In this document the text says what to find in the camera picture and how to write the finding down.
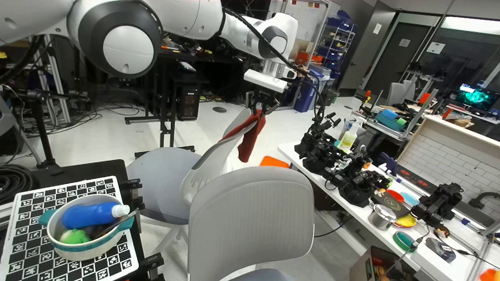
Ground checkered calibration board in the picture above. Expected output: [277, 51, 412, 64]
[0, 176, 139, 281]

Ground lit computer monitor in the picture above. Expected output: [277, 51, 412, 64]
[453, 83, 498, 114]

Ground white franka robot arm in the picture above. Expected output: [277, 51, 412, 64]
[0, 0, 298, 78]

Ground blue recycling bin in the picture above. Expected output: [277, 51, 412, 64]
[294, 65, 330, 112]

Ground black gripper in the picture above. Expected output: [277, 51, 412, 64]
[245, 89, 281, 117]

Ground far grey office chair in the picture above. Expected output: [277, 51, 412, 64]
[127, 108, 252, 225]

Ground orange towel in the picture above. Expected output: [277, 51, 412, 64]
[223, 109, 266, 162]

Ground white and teal bowl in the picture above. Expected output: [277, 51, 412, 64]
[39, 193, 136, 261]

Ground white long work table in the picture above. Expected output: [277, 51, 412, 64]
[277, 95, 500, 281]

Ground black camera rig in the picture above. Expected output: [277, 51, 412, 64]
[411, 183, 462, 220]

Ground blue bottle white cap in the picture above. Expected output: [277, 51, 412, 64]
[62, 201, 130, 229]

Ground near grey office chair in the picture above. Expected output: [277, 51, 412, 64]
[187, 167, 314, 281]

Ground green ball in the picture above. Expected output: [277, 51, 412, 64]
[59, 229, 89, 243]

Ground black equipment pile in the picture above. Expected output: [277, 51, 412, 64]
[294, 111, 389, 207]

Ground orange flat item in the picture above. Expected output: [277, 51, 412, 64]
[259, 156, 291, 168]

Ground green oval dish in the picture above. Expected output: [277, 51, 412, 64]
[392, 231, 416, 253]

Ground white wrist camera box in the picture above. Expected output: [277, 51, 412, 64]
[244, 69, 287, 94]

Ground yellow bowl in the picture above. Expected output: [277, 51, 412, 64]
[395, 214, 417, 228]

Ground coiled black cable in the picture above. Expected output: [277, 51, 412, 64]
[0, 164, 37, 206]

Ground metal cup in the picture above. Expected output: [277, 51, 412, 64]
[369, 204, 397, 231]

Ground grey office chair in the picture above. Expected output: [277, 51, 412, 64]
[187, 167, 314, 281]
[127, 108, 252, 225]

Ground black tripod stand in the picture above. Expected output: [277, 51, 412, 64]
[0, 84, 72, 170]

